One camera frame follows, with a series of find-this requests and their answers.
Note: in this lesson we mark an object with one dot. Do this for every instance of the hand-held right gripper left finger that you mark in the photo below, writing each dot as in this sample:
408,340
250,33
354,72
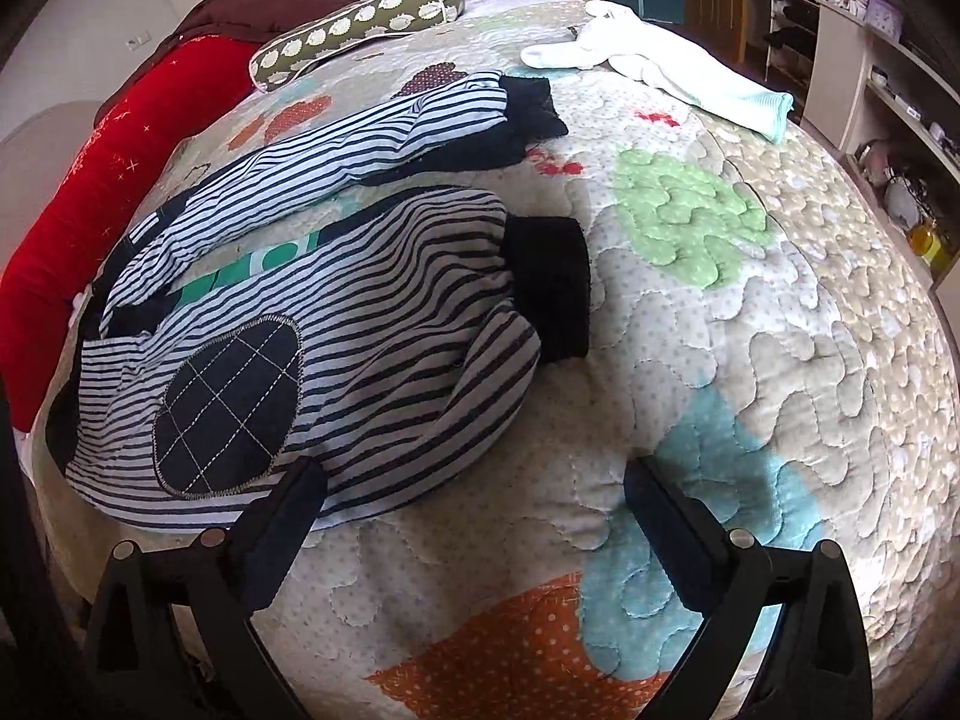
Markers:
281,529

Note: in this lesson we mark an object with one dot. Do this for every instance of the yellow bottle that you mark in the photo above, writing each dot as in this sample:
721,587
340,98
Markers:
924,241

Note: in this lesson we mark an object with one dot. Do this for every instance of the white round object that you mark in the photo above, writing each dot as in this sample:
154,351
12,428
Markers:
900,204

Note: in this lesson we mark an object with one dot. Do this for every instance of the striped pants with dark patches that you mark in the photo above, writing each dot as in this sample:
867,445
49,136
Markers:
375,300

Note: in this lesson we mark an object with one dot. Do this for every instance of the green patterned pillow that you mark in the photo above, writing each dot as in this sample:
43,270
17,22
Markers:
352,30

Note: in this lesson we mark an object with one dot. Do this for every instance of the shoe rack with shoes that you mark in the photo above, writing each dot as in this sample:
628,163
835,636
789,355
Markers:
802,7

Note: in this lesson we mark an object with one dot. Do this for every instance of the red bolster pillow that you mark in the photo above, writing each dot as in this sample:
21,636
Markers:
90,187

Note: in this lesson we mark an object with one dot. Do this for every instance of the white wall socket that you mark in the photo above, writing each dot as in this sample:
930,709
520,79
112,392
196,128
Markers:
140,42

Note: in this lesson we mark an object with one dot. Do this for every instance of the beige desk shelf unit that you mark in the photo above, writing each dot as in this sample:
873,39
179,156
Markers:
832,67

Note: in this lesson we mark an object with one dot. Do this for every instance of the white plush rabbit comforter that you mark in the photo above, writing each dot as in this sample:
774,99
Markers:
675,75

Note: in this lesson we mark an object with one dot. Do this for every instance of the beige round headboard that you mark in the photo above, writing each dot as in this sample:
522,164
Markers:
37,135

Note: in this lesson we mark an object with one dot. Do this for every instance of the purple desk clock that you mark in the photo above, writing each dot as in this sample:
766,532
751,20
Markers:
881,16

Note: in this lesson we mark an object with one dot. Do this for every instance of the brown blanket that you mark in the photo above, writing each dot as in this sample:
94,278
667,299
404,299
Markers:
240,7

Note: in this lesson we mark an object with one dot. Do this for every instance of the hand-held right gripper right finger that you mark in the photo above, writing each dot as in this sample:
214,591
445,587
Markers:
667,532

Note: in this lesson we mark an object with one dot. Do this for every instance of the quilted heart-pattern bedspread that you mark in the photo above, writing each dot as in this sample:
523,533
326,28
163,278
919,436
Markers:
750,315

